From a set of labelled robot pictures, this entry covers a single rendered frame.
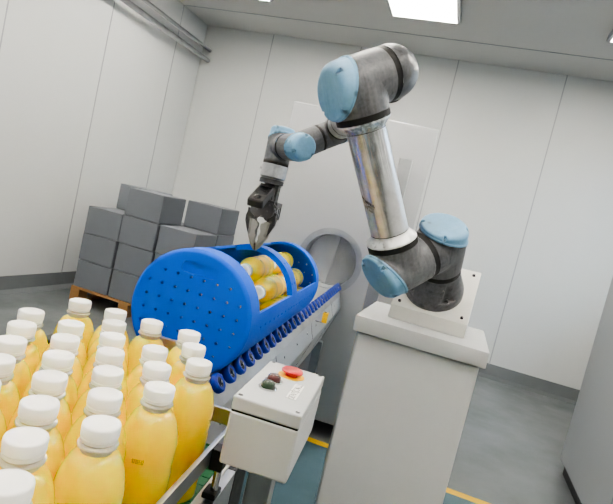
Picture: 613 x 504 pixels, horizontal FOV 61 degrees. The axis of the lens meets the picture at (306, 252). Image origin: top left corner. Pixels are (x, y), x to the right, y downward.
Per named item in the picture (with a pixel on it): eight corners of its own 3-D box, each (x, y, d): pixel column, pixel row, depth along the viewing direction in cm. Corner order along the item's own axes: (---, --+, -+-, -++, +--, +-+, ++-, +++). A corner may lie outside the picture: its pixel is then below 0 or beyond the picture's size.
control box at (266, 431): (311, 430, 91) (325, 374, 90) (285, 485, 71) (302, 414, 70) (258, 413, 92) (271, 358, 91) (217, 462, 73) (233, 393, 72)
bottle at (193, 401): (140, 493, 77) (166, 375, 76) (159, 471, 84) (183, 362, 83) (184, 507, 76) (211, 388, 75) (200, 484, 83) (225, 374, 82)
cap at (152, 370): (142, 385, 71) (145, 373, 70) (138, 374, 74) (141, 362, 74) (170, 387, 72) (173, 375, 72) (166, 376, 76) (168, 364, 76)
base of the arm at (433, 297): (470, 281, 139) (477, 254, 132) (451, 320, 130) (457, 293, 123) (417, 263, 145) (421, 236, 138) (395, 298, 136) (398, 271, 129)
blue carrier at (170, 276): (307, 324, 199) (327, 252, 196) (232, 394, 113) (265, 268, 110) (239, 302, 204) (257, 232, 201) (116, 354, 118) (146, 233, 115)
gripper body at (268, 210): (279, 223, 157) (288, 184, 156) (271, 222, 149) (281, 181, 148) (255, 217, 159) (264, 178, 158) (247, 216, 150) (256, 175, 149)
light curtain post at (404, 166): (328, 498, 258) (412, 161, 244) (326, 504, 252) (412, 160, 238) (316, 494, 259) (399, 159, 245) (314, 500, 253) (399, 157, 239)
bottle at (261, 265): (261, 281, 166) (242, 287, 148) (248, 263, 167) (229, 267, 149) (278, 268, 165) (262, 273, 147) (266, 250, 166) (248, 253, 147)
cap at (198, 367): (180, 376, 77) (182, 364, 77) (189, 369, 81) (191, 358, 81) (204, 383, 77) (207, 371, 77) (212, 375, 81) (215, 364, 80)
